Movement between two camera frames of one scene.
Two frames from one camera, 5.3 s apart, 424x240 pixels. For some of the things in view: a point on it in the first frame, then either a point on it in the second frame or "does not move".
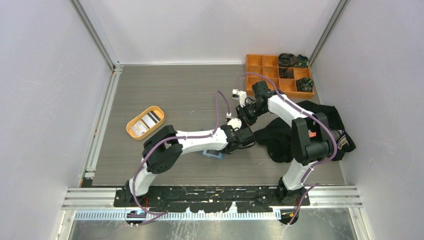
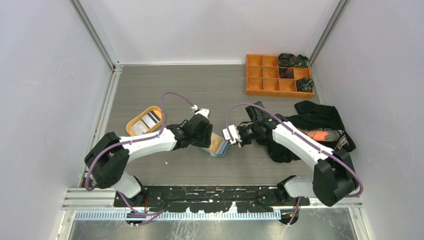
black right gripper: x=241 y=111 → x=244 y=142
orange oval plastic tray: x=145 y=124 does not move
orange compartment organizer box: x=268 y=66 does not move
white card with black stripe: x=150 y=119 does not move
